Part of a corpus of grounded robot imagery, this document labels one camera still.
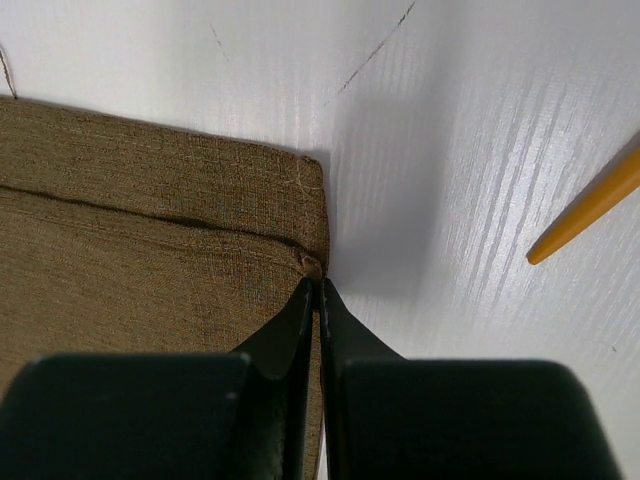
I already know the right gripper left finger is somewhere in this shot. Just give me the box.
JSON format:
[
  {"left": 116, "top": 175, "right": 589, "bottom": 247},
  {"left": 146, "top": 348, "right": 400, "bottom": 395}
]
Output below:
[{"left": 1, "top": 279, "right": 313, "bottom": 479}]

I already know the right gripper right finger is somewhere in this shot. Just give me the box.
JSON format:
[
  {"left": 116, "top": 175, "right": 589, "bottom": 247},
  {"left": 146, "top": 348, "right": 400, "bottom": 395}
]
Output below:
[{"left": 319, "top": 280, "right": 621, "bottom": 479}]

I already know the brown cloth napkin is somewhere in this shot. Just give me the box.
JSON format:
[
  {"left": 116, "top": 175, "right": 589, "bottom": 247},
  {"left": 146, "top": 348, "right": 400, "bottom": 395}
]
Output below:
[{"left": 1, "top": 97, "right": 330, "bottom": 479}]

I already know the orange plastic knife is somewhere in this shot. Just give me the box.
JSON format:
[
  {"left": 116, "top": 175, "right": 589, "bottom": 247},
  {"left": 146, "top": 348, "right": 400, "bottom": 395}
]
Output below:
[{"left": 526, "top": 132, "right": 639, "bottom": 265}]

